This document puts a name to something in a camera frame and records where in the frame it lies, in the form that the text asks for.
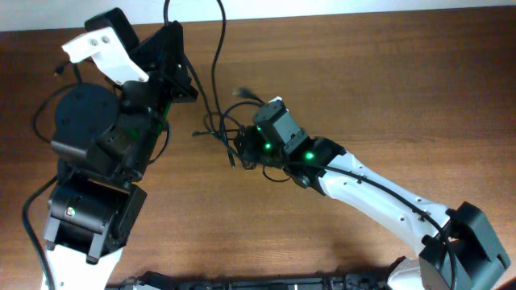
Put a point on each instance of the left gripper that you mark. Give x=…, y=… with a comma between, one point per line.
x=166, y=74

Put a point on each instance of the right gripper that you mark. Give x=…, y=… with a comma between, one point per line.
x=248, y=147

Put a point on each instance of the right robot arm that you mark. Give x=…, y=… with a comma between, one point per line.
x=455, y=248

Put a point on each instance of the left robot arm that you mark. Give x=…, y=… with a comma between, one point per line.
x=105, y=140

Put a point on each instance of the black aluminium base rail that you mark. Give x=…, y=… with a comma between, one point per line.
x=336, y=281

